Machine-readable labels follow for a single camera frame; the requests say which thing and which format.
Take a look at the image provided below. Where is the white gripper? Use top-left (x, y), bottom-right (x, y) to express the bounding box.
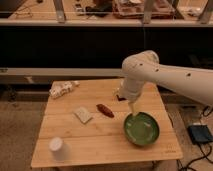
top-left (116, 78), bottom-right (144, 116)

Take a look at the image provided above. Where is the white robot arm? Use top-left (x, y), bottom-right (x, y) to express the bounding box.
top-left (117, 50), bottom-right (213, 107)

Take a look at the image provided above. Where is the small dark brown object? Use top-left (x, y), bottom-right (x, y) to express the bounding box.
top-left (116, 95), bottom-right (126, 101)

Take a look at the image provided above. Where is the green bowl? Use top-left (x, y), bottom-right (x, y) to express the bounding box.
top-left (123, 112), bottom-right (160, 146)

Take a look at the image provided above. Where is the dark red sausage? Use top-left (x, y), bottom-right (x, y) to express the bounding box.
top-left (96, 104), bottom-right (114, 118)

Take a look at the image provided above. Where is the wooden table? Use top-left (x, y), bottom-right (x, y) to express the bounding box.
top-left (31, 79), bottom-right (183, 168)

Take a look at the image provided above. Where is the black power adapter box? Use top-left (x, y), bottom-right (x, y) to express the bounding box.
top-left (187, 125), bottom-right (213, 144)

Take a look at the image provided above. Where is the white paper cup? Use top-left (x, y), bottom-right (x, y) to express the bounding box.
top-left (49, 137), bottom-right (69, 161)

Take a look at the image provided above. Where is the metal shelf rack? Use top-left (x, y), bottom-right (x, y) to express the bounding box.
top-left (0, 0), bottom-right (213, 27)

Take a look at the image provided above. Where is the black floor cable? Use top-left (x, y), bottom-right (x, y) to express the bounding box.
top-left (176, 105), bottom-right (213, 171)

